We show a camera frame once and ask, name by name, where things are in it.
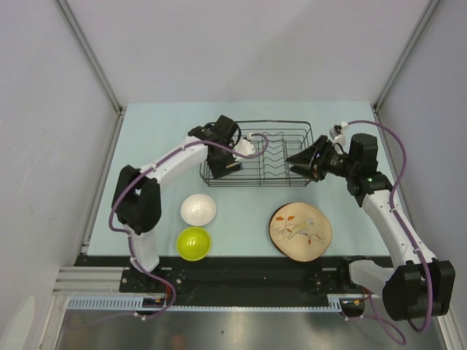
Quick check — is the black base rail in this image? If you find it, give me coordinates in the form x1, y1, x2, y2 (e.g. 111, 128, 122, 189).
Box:
120, 255, 380, 307

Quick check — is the black wire dish rack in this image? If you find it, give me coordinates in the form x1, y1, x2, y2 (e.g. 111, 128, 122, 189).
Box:
199, 120, 314, 187

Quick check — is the white slotted cable duct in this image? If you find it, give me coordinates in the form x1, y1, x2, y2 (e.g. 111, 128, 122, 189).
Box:
66, 294, 365, 313

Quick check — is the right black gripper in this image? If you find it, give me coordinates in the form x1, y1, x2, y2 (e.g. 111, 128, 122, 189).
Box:
286, 135, 357, 182

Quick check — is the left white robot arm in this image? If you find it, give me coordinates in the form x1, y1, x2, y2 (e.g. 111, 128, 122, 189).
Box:
109, 115, 242, 292

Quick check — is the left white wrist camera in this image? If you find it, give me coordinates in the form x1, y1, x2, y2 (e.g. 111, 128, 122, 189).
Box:
233, 136, 256, 159

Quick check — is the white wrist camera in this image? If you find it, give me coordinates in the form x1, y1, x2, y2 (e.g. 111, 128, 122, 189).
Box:
329, 122, 349, 146
233, 136, 256, 159

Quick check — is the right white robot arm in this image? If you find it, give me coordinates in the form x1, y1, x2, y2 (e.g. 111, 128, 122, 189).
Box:
286, 133, 455, 321

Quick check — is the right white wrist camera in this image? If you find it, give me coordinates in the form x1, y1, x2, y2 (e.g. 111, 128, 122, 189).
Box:
329, 122, 349, 146

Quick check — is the white bowl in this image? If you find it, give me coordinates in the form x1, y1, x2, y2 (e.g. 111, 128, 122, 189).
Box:
180, 194, 217, 226

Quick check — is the bird pattern plate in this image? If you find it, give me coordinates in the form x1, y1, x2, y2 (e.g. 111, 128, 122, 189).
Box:
269, 202, 333, 263

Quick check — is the yellow-green bowl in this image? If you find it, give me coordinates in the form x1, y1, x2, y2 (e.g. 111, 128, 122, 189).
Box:
176, 227, 212, 262

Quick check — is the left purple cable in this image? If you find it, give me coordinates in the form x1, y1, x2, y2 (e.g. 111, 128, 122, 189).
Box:
109, 132, 271, 322

